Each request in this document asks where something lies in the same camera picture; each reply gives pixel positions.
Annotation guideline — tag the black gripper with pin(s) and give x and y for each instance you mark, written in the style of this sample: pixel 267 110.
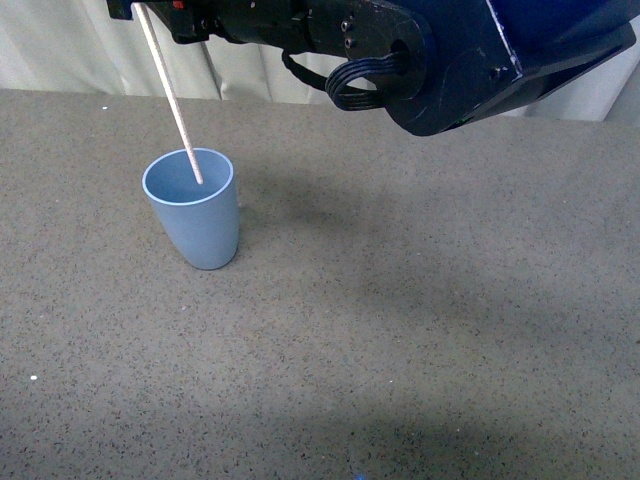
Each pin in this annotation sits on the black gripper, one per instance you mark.
pixel 281 24

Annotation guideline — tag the white chopstick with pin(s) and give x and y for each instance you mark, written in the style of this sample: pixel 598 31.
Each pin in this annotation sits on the white chopstick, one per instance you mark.
pixel 160 64

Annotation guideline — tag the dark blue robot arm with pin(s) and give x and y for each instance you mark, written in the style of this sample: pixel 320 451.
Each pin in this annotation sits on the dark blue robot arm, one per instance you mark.
pixel 433 66

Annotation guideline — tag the blue cup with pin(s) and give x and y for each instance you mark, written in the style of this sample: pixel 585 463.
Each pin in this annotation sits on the blue cup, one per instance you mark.
pixel 201 220

